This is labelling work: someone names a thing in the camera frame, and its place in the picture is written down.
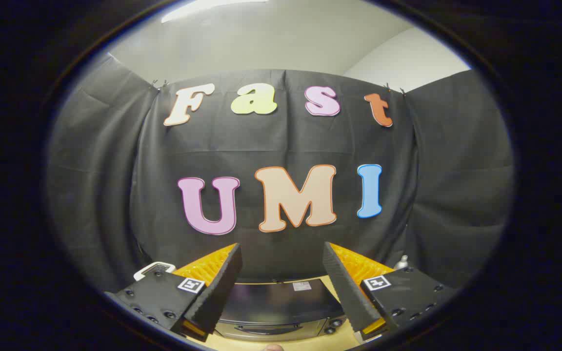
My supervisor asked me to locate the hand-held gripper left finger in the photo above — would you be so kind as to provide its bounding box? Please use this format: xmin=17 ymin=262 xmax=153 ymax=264
xmin=103 ymin=243 xmax=243 ymax=343

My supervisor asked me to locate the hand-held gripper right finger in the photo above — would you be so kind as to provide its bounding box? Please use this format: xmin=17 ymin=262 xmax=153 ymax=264
xmin=322 ymin=241 xmax=458 ymax=342

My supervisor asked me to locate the black toaster oven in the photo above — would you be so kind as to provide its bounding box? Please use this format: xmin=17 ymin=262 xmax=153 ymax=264
xmin=213 ymin=278 xmax=348 ymax=342

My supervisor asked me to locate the white bread toaster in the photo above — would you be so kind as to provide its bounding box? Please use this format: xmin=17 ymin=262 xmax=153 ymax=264
xmin=133 ymin=262 xmax=177 ymax=282

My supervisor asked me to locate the black backdrop cloth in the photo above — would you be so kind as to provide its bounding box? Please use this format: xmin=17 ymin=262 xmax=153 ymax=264
xmin=47 ymin=54 xmax=515 ymax=293

